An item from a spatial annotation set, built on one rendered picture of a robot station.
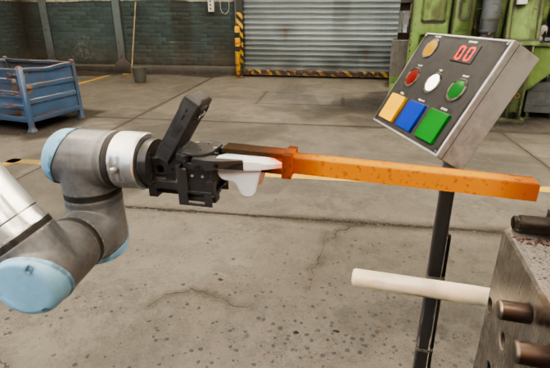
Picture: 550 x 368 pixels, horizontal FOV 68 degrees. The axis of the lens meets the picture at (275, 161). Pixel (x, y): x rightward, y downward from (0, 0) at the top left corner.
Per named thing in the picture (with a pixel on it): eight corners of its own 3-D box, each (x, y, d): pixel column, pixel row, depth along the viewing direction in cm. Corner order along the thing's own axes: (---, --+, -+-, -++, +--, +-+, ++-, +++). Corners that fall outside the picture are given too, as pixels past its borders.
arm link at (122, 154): (136, 124, 67) (98, 141, 58) (163, 126, 66) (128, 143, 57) (142, 175, 70) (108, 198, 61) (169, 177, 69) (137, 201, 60)
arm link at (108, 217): (55, 272, 66) (39, 204, 62) (92, 236, 77) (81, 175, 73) (110, 276, 65) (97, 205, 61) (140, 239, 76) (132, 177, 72)
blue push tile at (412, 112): (407, 131, 100) (425, 105, 99) (394, 123, 107) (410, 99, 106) (413, 135, 101) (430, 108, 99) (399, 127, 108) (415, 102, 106)
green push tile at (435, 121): (429, 143, 91) (449, 114, 90) (412, 134, 98) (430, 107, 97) (435, 147, 91) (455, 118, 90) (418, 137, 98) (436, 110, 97)
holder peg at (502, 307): (497, 323, 56) (501, 307, 55) (493, 310, 58) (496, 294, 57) (530, 329, 55) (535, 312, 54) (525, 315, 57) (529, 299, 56)
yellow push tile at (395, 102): (390, 121, 110) (405, 96, 108) (378, 115, 117) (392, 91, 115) (395, 124, 110) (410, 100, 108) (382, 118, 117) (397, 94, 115)
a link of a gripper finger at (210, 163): (251, 164, 59) (197, 159, 62) (250, 153, 59) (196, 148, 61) (239, 176, 55) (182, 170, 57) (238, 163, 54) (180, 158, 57)
